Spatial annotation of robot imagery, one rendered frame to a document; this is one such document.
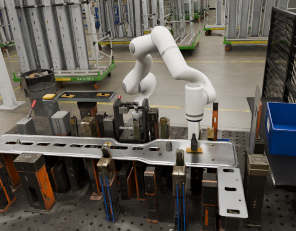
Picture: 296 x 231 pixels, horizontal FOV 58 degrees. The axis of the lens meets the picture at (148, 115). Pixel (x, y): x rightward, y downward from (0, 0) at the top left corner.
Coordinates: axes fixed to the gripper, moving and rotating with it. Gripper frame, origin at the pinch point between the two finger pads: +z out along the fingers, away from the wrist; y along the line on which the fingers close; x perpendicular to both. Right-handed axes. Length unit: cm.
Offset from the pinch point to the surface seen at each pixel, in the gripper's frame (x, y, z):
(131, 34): -230, -755, 61
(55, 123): -81, -12, -4
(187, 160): -2.8, 8.7, 3.0
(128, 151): -32.9, 3.8, 3.1
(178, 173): -5.4, 24.1, -1.4
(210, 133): 7.9, -10.8, -1.2
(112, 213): -39, 23, 27
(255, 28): 139, -694, 52
